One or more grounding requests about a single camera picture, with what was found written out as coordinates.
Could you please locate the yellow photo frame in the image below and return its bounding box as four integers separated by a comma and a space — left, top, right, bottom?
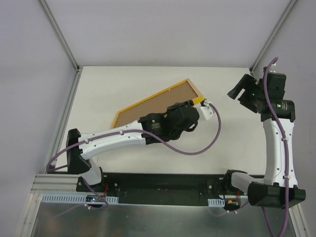
110, 78, 206, 129

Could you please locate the left aluminium corner post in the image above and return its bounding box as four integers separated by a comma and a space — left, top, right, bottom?
38, 0, 80, 72

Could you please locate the aluminium corner post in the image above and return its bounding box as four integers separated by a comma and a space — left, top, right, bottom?
38, 0, 80, 72
249, 0, 299, 75

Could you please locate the right aluminium corner post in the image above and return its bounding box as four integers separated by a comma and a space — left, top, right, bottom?
249, 0, 299, 75

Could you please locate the aluminium front rail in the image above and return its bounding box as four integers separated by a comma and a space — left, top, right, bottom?
31, 173, 299, 198

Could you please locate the left white slotted cable duct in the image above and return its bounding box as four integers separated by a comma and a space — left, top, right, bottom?
41, 194, 105, 204

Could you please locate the brown cardboard backing board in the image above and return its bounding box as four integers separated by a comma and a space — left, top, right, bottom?
114, 81, 199, 128

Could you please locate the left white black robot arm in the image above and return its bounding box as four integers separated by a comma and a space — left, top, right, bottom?
66, 100, 214, 192

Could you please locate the right white slotted cable duct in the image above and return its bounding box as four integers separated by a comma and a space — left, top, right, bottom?
207, 199, 225, 208

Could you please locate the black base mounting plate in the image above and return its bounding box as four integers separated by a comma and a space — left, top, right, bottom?
76, 172, 250, 205

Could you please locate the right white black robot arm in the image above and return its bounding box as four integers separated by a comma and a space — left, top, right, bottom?
221, 72, 306, 209

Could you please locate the shiny metal sheet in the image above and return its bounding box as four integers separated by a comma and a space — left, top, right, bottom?
29, 194, 297, 237

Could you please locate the white slotted cable duct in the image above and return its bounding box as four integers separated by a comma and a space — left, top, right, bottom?
41, 194, 105, 204
207, 199, 225, 208

